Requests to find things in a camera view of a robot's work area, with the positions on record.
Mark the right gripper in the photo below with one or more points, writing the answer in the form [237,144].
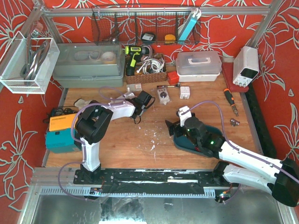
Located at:
[177,127]

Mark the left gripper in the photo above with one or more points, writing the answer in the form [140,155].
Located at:
[145,98]

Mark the beige work glove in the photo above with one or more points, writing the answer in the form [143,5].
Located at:
[80,103]

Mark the white peg board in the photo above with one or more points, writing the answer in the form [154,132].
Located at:
[129,95]

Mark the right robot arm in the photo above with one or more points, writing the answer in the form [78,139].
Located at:
[237,164]

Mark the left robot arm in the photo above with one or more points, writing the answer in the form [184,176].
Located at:
[92,124]

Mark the teal plastic tray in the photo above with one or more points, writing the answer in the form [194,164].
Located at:
[204,141]

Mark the small clear labelled box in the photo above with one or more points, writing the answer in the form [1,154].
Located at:
[134,87]

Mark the bagged round dial part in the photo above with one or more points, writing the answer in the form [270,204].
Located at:
[162,94]

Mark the woven basket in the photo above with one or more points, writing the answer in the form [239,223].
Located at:
[145,78]

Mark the red small box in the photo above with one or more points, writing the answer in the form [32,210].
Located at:
[172,78]

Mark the grey plastic storage box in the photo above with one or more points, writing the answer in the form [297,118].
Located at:
[87,65]

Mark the yellow tape measure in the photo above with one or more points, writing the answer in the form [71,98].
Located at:
[169,39]

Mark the orange device box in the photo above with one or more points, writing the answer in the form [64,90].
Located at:
[62,122]

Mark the red book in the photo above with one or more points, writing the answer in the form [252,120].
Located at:
[227,70]

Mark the teal device box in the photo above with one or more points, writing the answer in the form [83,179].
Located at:
[61,142]

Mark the white power supply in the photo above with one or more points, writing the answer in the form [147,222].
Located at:
[245,66]

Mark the blue white power strip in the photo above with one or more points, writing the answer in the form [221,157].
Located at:
[185,29]

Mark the clear acrylic hanging box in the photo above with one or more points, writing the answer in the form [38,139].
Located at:
[27,70]

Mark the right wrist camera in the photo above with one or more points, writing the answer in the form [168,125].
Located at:
[184,113]

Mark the white wall plug adapter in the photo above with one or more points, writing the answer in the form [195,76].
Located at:
[184,92]

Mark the yellow green cordless drill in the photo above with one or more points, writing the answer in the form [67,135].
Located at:
[135,53]

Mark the small metal bracket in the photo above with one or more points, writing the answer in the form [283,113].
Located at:
[234,122]

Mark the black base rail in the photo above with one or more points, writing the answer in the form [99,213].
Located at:
[151,181]

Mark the orange handled screwdriver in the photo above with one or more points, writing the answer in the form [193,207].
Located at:
[231,101]

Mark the white toolbox with handle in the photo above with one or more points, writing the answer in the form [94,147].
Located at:
[198,66]

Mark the black wire shelf basket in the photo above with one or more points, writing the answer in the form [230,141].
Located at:
[125,24]

